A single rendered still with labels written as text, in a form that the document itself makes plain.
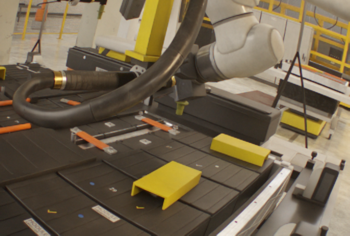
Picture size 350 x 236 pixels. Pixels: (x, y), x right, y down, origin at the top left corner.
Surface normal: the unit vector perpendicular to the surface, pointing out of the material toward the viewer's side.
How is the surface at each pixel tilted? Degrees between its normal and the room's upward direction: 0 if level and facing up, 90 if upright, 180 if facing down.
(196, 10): 45
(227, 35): 100
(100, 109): 76
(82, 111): 61
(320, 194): 90
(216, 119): 90
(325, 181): 90
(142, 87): 69
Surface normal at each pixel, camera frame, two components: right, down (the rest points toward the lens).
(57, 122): -0.25, 0.36
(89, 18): -0.52, 0.09
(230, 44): -0.67, 0.20
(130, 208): 0.22, -0.95
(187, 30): 0.07, -0.51
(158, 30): 0.65, 0.32
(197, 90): 0.68, -0.20
